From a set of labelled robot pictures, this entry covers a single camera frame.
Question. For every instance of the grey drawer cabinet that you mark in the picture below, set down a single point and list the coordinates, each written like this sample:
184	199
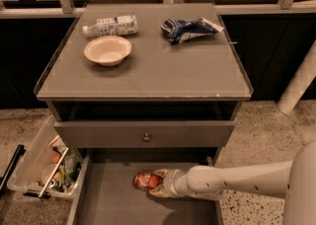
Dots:
201	79

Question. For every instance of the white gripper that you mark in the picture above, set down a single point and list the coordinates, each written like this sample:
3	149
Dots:
170	182

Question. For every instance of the white plastic bottle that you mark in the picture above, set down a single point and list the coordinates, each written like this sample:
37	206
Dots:
113	26

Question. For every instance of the white diagonal pole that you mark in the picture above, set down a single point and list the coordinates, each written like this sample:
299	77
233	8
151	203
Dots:
299	83

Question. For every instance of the blue chip bag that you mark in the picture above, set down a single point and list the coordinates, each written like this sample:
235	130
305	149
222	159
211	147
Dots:
177	31

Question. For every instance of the grey top drawer with knob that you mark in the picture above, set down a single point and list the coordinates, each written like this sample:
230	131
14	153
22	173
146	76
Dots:
144	134

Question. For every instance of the red coke can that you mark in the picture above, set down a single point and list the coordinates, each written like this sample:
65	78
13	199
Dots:
147	181

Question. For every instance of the clear plastic storage bin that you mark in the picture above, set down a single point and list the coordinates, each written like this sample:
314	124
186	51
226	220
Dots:
36	165

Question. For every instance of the metal rod in bin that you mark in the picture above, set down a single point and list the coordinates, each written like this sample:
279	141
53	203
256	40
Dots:
53	172

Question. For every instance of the black bar on floor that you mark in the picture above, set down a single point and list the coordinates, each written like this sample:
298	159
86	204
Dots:
19	152

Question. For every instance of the open grey middle drawer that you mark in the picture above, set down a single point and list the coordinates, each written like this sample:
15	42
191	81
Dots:
106	195

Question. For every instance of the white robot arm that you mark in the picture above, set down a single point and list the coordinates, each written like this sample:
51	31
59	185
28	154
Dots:
294	181

